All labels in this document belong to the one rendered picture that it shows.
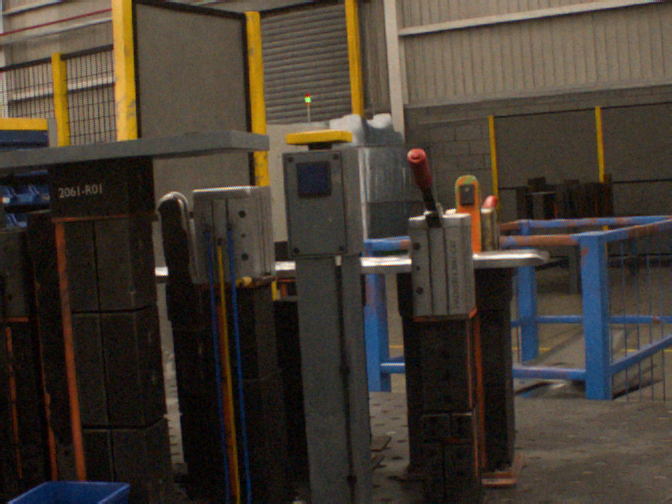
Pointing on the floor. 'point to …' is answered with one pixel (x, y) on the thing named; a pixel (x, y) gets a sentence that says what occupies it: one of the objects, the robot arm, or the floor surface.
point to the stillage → (568, 384)
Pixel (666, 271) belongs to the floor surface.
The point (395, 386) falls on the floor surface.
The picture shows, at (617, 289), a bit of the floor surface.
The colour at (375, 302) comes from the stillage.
